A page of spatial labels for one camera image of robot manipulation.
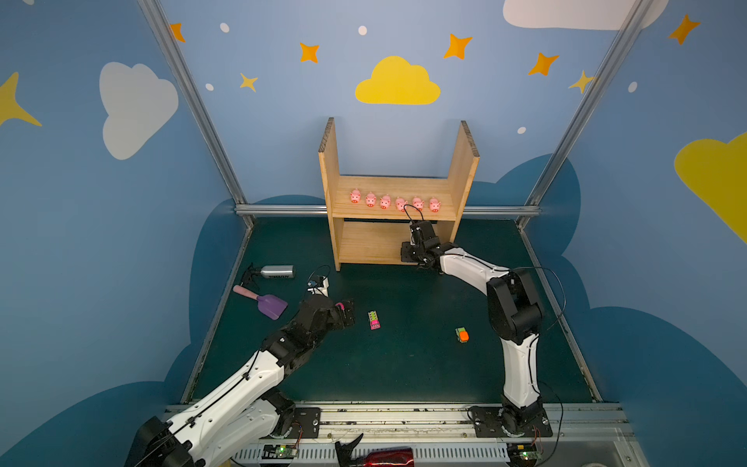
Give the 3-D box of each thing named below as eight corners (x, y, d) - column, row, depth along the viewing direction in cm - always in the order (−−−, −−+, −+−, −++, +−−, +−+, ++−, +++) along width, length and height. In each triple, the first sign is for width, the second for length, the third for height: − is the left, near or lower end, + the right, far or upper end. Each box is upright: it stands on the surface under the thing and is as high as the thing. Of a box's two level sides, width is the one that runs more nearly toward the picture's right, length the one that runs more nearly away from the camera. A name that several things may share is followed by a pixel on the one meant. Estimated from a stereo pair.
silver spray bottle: (261, 278, 103) (258, 272, 100) (264, 270, 105) (261, 263, 102) (293, 278, 103) (291, 272, 100) (295, 270, 105) (293, 264, 102)
